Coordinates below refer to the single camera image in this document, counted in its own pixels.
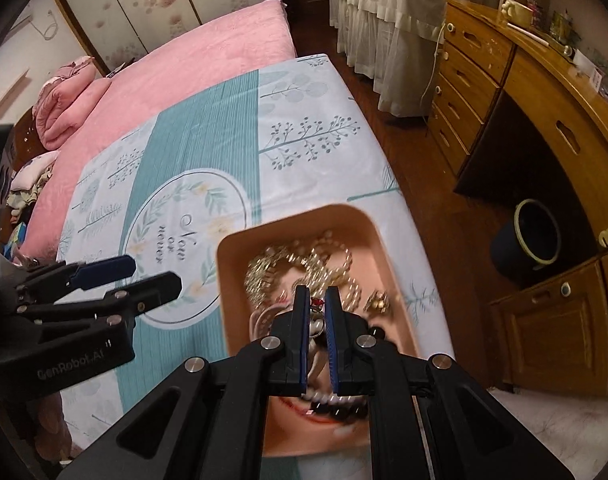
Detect dark blue waste bin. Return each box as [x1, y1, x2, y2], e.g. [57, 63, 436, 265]
[490, 198, 562, 281]

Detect floral sliding wardrobe doors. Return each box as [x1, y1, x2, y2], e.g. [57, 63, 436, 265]
[49, 0, 275, 76]

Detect pink bed blanket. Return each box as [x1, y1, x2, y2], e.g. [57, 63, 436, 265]
[14, 0, 297, 261]

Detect small gold jewelry piece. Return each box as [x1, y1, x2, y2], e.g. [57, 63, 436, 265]
[364, 290, 395, 317]

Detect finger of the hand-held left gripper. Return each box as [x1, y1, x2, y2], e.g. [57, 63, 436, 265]
[14, 255, 137, 306]
[19, 271, 183, 327]

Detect green glass jar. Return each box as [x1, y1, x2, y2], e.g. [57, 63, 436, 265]
[551, 10, 577, 44]

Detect white pearl bracelet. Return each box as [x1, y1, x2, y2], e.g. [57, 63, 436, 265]
[304, 230, 365, 312]

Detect pile of colourful clothes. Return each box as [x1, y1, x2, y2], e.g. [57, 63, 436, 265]
[4, 180, 41, 257]

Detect white wall shelf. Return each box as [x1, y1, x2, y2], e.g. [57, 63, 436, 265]
[0, 72, 31, 113]

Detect floral pillow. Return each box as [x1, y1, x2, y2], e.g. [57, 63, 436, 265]
[11, 150, 60, 193]

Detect person's left hand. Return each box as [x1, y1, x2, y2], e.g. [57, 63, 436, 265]
[31, 392, 72, 461]

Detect leaf printed cloth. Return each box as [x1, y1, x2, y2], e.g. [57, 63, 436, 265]
[56, 52, 457, 480]

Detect folded pink quilt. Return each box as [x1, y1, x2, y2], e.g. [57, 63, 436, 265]
[34, 56, 112, 150]

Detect black bead bracelet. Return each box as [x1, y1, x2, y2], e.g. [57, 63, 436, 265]
[309, 327, 392, 422]

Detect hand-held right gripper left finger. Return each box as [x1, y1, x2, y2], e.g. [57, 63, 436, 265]
[56, 285, 307, 480]

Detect wooden desk with drawers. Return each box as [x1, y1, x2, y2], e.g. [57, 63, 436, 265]
[426, 0, 608, 396]

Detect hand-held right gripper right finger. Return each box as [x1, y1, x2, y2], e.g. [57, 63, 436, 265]
[326, 286, 574, 480]

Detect yellow ceramic holder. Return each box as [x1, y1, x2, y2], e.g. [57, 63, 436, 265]
[501, 0, 534, 25]

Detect pink plastic tray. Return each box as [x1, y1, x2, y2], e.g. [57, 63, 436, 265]
[216, 203, 422, 458]

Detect white cable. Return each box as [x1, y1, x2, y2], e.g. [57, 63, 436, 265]
[419, 22, 447, 106]

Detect white lace curtain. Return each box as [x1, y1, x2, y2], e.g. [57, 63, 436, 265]
[326, 0, 484, 118]

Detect wooden headboard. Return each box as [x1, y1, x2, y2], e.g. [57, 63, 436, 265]
[6, 110, 42, 181]

